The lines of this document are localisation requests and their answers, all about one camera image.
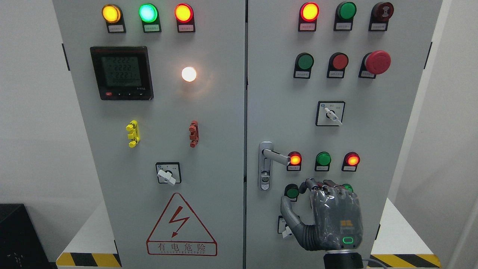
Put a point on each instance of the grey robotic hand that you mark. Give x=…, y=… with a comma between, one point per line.
x=337, y=217

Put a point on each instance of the silver door handle lock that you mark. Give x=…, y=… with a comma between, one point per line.
x=266, y=156

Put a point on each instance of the grey right cabinet door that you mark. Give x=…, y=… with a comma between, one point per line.
x=282, y=109

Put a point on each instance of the grey cabinet door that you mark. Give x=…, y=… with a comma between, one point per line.
x=212, y=172
x=282, y=109

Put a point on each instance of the grey left cabinet door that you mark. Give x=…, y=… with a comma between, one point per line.
x=212, y=172

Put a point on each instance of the red-orange indicator light left door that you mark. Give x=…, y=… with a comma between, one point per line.
x=184, y=18

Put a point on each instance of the green push button lower right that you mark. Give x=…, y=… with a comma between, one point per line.
x=348, y=187

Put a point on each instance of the green push button lower left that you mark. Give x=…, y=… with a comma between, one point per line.
x=292, y=192

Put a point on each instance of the red lit indicator middle right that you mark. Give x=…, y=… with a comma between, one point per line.
x=350, y=162

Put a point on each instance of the red lit indicator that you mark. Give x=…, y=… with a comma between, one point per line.
x=308, y=15
x=295, y=160
x=350, y=162

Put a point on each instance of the green indicator middle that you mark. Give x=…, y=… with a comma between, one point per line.
x=322, y=162

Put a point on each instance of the red lit indicator middle left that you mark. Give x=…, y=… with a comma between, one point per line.
x=295, y=160

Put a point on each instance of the red push button upper row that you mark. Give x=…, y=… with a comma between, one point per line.
x=336, y=65

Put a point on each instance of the red electric hazard warning sticker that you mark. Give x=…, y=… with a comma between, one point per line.
x=179, y=231

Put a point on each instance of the red emergency stop mushroom button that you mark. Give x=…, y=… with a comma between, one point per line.
x=374, y=63

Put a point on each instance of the green push button upper row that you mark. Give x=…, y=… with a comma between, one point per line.
x=303, y=65

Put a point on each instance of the red terminal clip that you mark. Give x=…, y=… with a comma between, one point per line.
x=194, y=134

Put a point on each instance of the white lit indicator light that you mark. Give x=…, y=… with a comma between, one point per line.
x=189, y=74

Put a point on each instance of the green indicator top right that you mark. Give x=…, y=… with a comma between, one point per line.
x=345, y=13

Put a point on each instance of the red lit indicator top right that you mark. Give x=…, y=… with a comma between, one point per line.
x=308, y=15

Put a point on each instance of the dark red buzzer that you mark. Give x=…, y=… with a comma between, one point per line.
x=380, y=16

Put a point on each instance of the yellow terminal clip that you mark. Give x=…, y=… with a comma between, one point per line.
x=133, y=133

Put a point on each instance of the black digital power meter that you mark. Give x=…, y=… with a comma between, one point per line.
x=122, y=72

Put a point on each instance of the green lit indicator light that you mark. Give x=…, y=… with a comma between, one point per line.
x=149, y=16

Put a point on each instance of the yellow indicator light top left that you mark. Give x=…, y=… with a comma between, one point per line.
x=114, y=18

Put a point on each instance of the black box lower left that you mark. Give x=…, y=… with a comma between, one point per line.
x=20, y=247

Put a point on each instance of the white rotary switch lower right door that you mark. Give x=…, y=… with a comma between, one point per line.
x=283, y=229

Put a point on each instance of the white rotary switch door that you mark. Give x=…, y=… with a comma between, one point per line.
x=283, y=229
x=168, y=173

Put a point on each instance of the white rotary switch upper right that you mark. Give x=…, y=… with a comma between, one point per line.
x=330, y=113

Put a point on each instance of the white rotary switch left door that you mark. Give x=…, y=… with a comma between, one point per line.
x=168, y=173

